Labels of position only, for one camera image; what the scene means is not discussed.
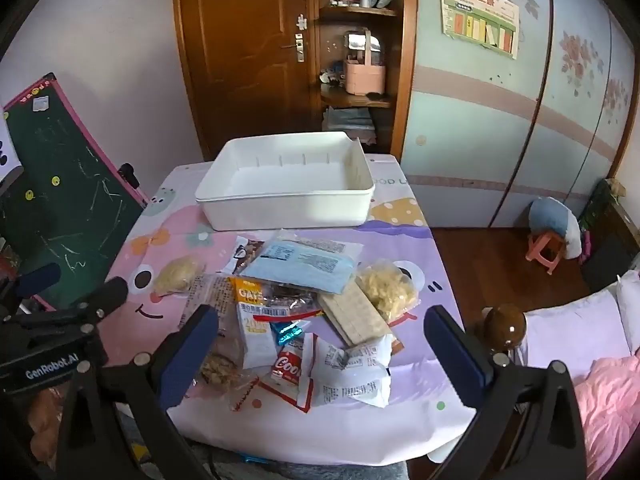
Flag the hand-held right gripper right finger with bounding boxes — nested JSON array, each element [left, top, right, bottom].
[[423, 304, 588, 480]]

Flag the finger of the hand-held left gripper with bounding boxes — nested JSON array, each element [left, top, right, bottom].
[[47, 276, 129, 333], [12, 263, 62, 306]]

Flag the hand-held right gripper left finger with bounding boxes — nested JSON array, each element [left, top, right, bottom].
[[55, 304, 221, 480]]

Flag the clear cookie bag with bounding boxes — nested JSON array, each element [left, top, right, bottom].
[[200, 330, 261, 411]]

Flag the clear printed bread packet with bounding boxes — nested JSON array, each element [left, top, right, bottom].
[[179, 274, 238, 341]]

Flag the small yellow noodle snack bag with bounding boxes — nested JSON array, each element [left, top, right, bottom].
[[152, 255, 207, 296]]

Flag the large yellow noodle snack bag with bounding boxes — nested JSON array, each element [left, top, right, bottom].
[[356, 258, 420, 322]]

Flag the teal candy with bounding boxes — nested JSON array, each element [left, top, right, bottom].
[[270, 321, 306, 346]]

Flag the red and white snack packet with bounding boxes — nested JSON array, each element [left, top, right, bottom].
[[257, 332, 317, 413]]

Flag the white crinkled snack packet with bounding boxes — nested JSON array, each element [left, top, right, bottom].
[[310, 334, 396, 407]]

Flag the clear brownie packet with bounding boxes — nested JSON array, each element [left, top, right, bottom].
[[252, 282, 326, 322]]

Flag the beige wafer pack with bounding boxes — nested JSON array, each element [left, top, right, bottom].
[[317, 280, 403, 356]]

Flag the brown and white snack packet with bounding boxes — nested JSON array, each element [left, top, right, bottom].
[[220, 235, 266, 276]]

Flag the blue and white snack packet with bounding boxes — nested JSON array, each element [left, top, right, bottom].
[[240, 230, 365, 295]]

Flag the white plastic bin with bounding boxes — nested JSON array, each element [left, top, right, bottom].
[[195, 131, 376, 232]]

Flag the cartoon printed tablecloth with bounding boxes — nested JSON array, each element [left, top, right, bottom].
[[102, 154, 478, 466]]

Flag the white bed sheet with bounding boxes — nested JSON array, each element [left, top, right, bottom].
[[525, 270, 640, 366]]

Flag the black clamp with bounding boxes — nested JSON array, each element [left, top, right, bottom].
[[118, 162, 149, 206]]

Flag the pink plastic stool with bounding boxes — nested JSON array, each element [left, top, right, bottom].
[[526, 232, 566, 275]]

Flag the white dotted board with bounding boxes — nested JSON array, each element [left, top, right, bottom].
[[0, 110, 23, 181]]

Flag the pink blanket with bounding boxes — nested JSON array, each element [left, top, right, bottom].
[[572, 355, 640, 480]]

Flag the blue plush cushion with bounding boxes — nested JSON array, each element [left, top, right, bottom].
[[529, 197, 583, 260]]

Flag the dark wooden furniture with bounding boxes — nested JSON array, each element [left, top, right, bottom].
[[577, 177, 640, 291]]

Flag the floral pastel wardrobe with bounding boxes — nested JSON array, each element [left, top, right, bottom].
[[400, 0, 636, 231]]

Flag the stack of folded cloths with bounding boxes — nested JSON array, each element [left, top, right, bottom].
[[322, 106, 377, 143]]

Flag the brown wooden door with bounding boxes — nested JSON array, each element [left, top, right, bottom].
[[172, 0, 321, 161]]

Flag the wooden corner shelf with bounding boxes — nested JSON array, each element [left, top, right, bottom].
[[312, 0, 418, 156]]

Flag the pink basket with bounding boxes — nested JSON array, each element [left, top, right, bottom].
[[344, 30, 387, 97]]

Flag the wooden bed post knob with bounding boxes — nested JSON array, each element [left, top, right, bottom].
[[481, 304, 528, 356]]

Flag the green chalkboard with pink frame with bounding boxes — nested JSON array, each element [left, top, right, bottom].
[[0, 72, 151, 311]]

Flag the metal door handle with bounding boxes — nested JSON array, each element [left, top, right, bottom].
[[280, 32, 306, 64]]

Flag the wall poster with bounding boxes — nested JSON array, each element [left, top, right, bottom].
[[439, 0, 521, 60]]

